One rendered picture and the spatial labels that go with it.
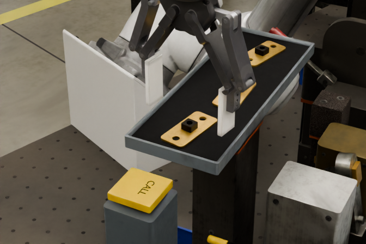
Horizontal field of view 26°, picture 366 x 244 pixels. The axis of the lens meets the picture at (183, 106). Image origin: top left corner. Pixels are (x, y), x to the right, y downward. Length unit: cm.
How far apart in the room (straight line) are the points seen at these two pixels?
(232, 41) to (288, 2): 64
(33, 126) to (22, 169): 143
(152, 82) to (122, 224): 20
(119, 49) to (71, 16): 236
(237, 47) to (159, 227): 24
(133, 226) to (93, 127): 88
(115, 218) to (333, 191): 29
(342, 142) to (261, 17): 50
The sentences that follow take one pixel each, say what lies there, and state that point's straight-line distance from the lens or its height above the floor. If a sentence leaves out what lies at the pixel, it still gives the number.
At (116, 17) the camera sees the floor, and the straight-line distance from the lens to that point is 405.
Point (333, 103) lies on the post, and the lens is 126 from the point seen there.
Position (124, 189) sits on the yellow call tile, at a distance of 97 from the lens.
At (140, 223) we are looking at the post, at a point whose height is 113.
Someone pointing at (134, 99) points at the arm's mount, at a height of 90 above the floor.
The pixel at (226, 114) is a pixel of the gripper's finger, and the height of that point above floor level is 121.
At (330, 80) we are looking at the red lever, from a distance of 135.
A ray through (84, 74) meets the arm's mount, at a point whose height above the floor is 87.
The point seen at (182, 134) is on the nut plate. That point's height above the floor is 116.
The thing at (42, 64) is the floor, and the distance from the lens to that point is 366.
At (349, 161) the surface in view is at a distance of 113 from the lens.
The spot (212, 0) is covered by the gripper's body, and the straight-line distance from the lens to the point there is 95.
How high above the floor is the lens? 176
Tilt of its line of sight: 32 degrees down
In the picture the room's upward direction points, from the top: straight up
